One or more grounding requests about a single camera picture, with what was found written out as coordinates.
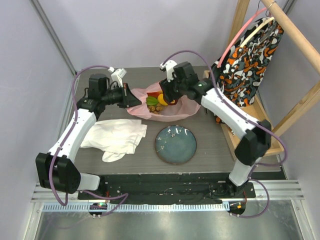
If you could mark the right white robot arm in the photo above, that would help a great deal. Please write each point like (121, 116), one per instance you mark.
(252, 133)

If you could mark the pink clothes hanger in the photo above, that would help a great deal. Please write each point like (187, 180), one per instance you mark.
(235, 38)

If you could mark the cream clothes hanger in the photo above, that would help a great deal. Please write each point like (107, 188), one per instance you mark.
(252, 34)

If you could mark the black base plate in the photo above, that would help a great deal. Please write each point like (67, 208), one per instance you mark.
(172, 188)

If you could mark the white cloth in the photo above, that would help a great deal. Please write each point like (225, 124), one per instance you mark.
(116, 138)

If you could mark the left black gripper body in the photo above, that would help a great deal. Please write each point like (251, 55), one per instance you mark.
(114, 96)

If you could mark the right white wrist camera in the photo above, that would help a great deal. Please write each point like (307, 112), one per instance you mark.
(168, 67)

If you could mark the pink plastic bag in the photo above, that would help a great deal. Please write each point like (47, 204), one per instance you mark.
(183, 109)

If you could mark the brown fake longan bunch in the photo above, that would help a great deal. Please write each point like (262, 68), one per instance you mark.
(155, 109)

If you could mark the orange fake fruit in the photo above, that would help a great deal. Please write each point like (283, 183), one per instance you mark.
(161, 100)

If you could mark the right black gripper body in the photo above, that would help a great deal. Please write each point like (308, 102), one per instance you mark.
(167, 88)

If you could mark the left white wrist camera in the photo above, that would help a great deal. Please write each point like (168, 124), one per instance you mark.
(117, 75)

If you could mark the wooden clothes rack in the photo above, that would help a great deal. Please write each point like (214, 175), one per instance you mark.
(288, 78)

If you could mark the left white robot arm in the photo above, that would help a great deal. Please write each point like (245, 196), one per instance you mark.
(56, 169)

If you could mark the aluminium rail frame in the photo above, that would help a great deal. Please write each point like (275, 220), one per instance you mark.
(277, 212)

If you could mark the blue ceramic plate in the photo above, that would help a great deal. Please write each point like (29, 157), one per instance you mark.
(175, 145)

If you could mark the patterned orange black garment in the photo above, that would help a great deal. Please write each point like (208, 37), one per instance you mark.
(243, 69)

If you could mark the green fake starfruit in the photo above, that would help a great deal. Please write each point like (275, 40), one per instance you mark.
(151, 101)

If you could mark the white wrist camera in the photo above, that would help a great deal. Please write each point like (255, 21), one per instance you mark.
(117, 75)
(168, 67)

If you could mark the red fake apple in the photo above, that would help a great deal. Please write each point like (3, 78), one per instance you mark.
(155, 93)

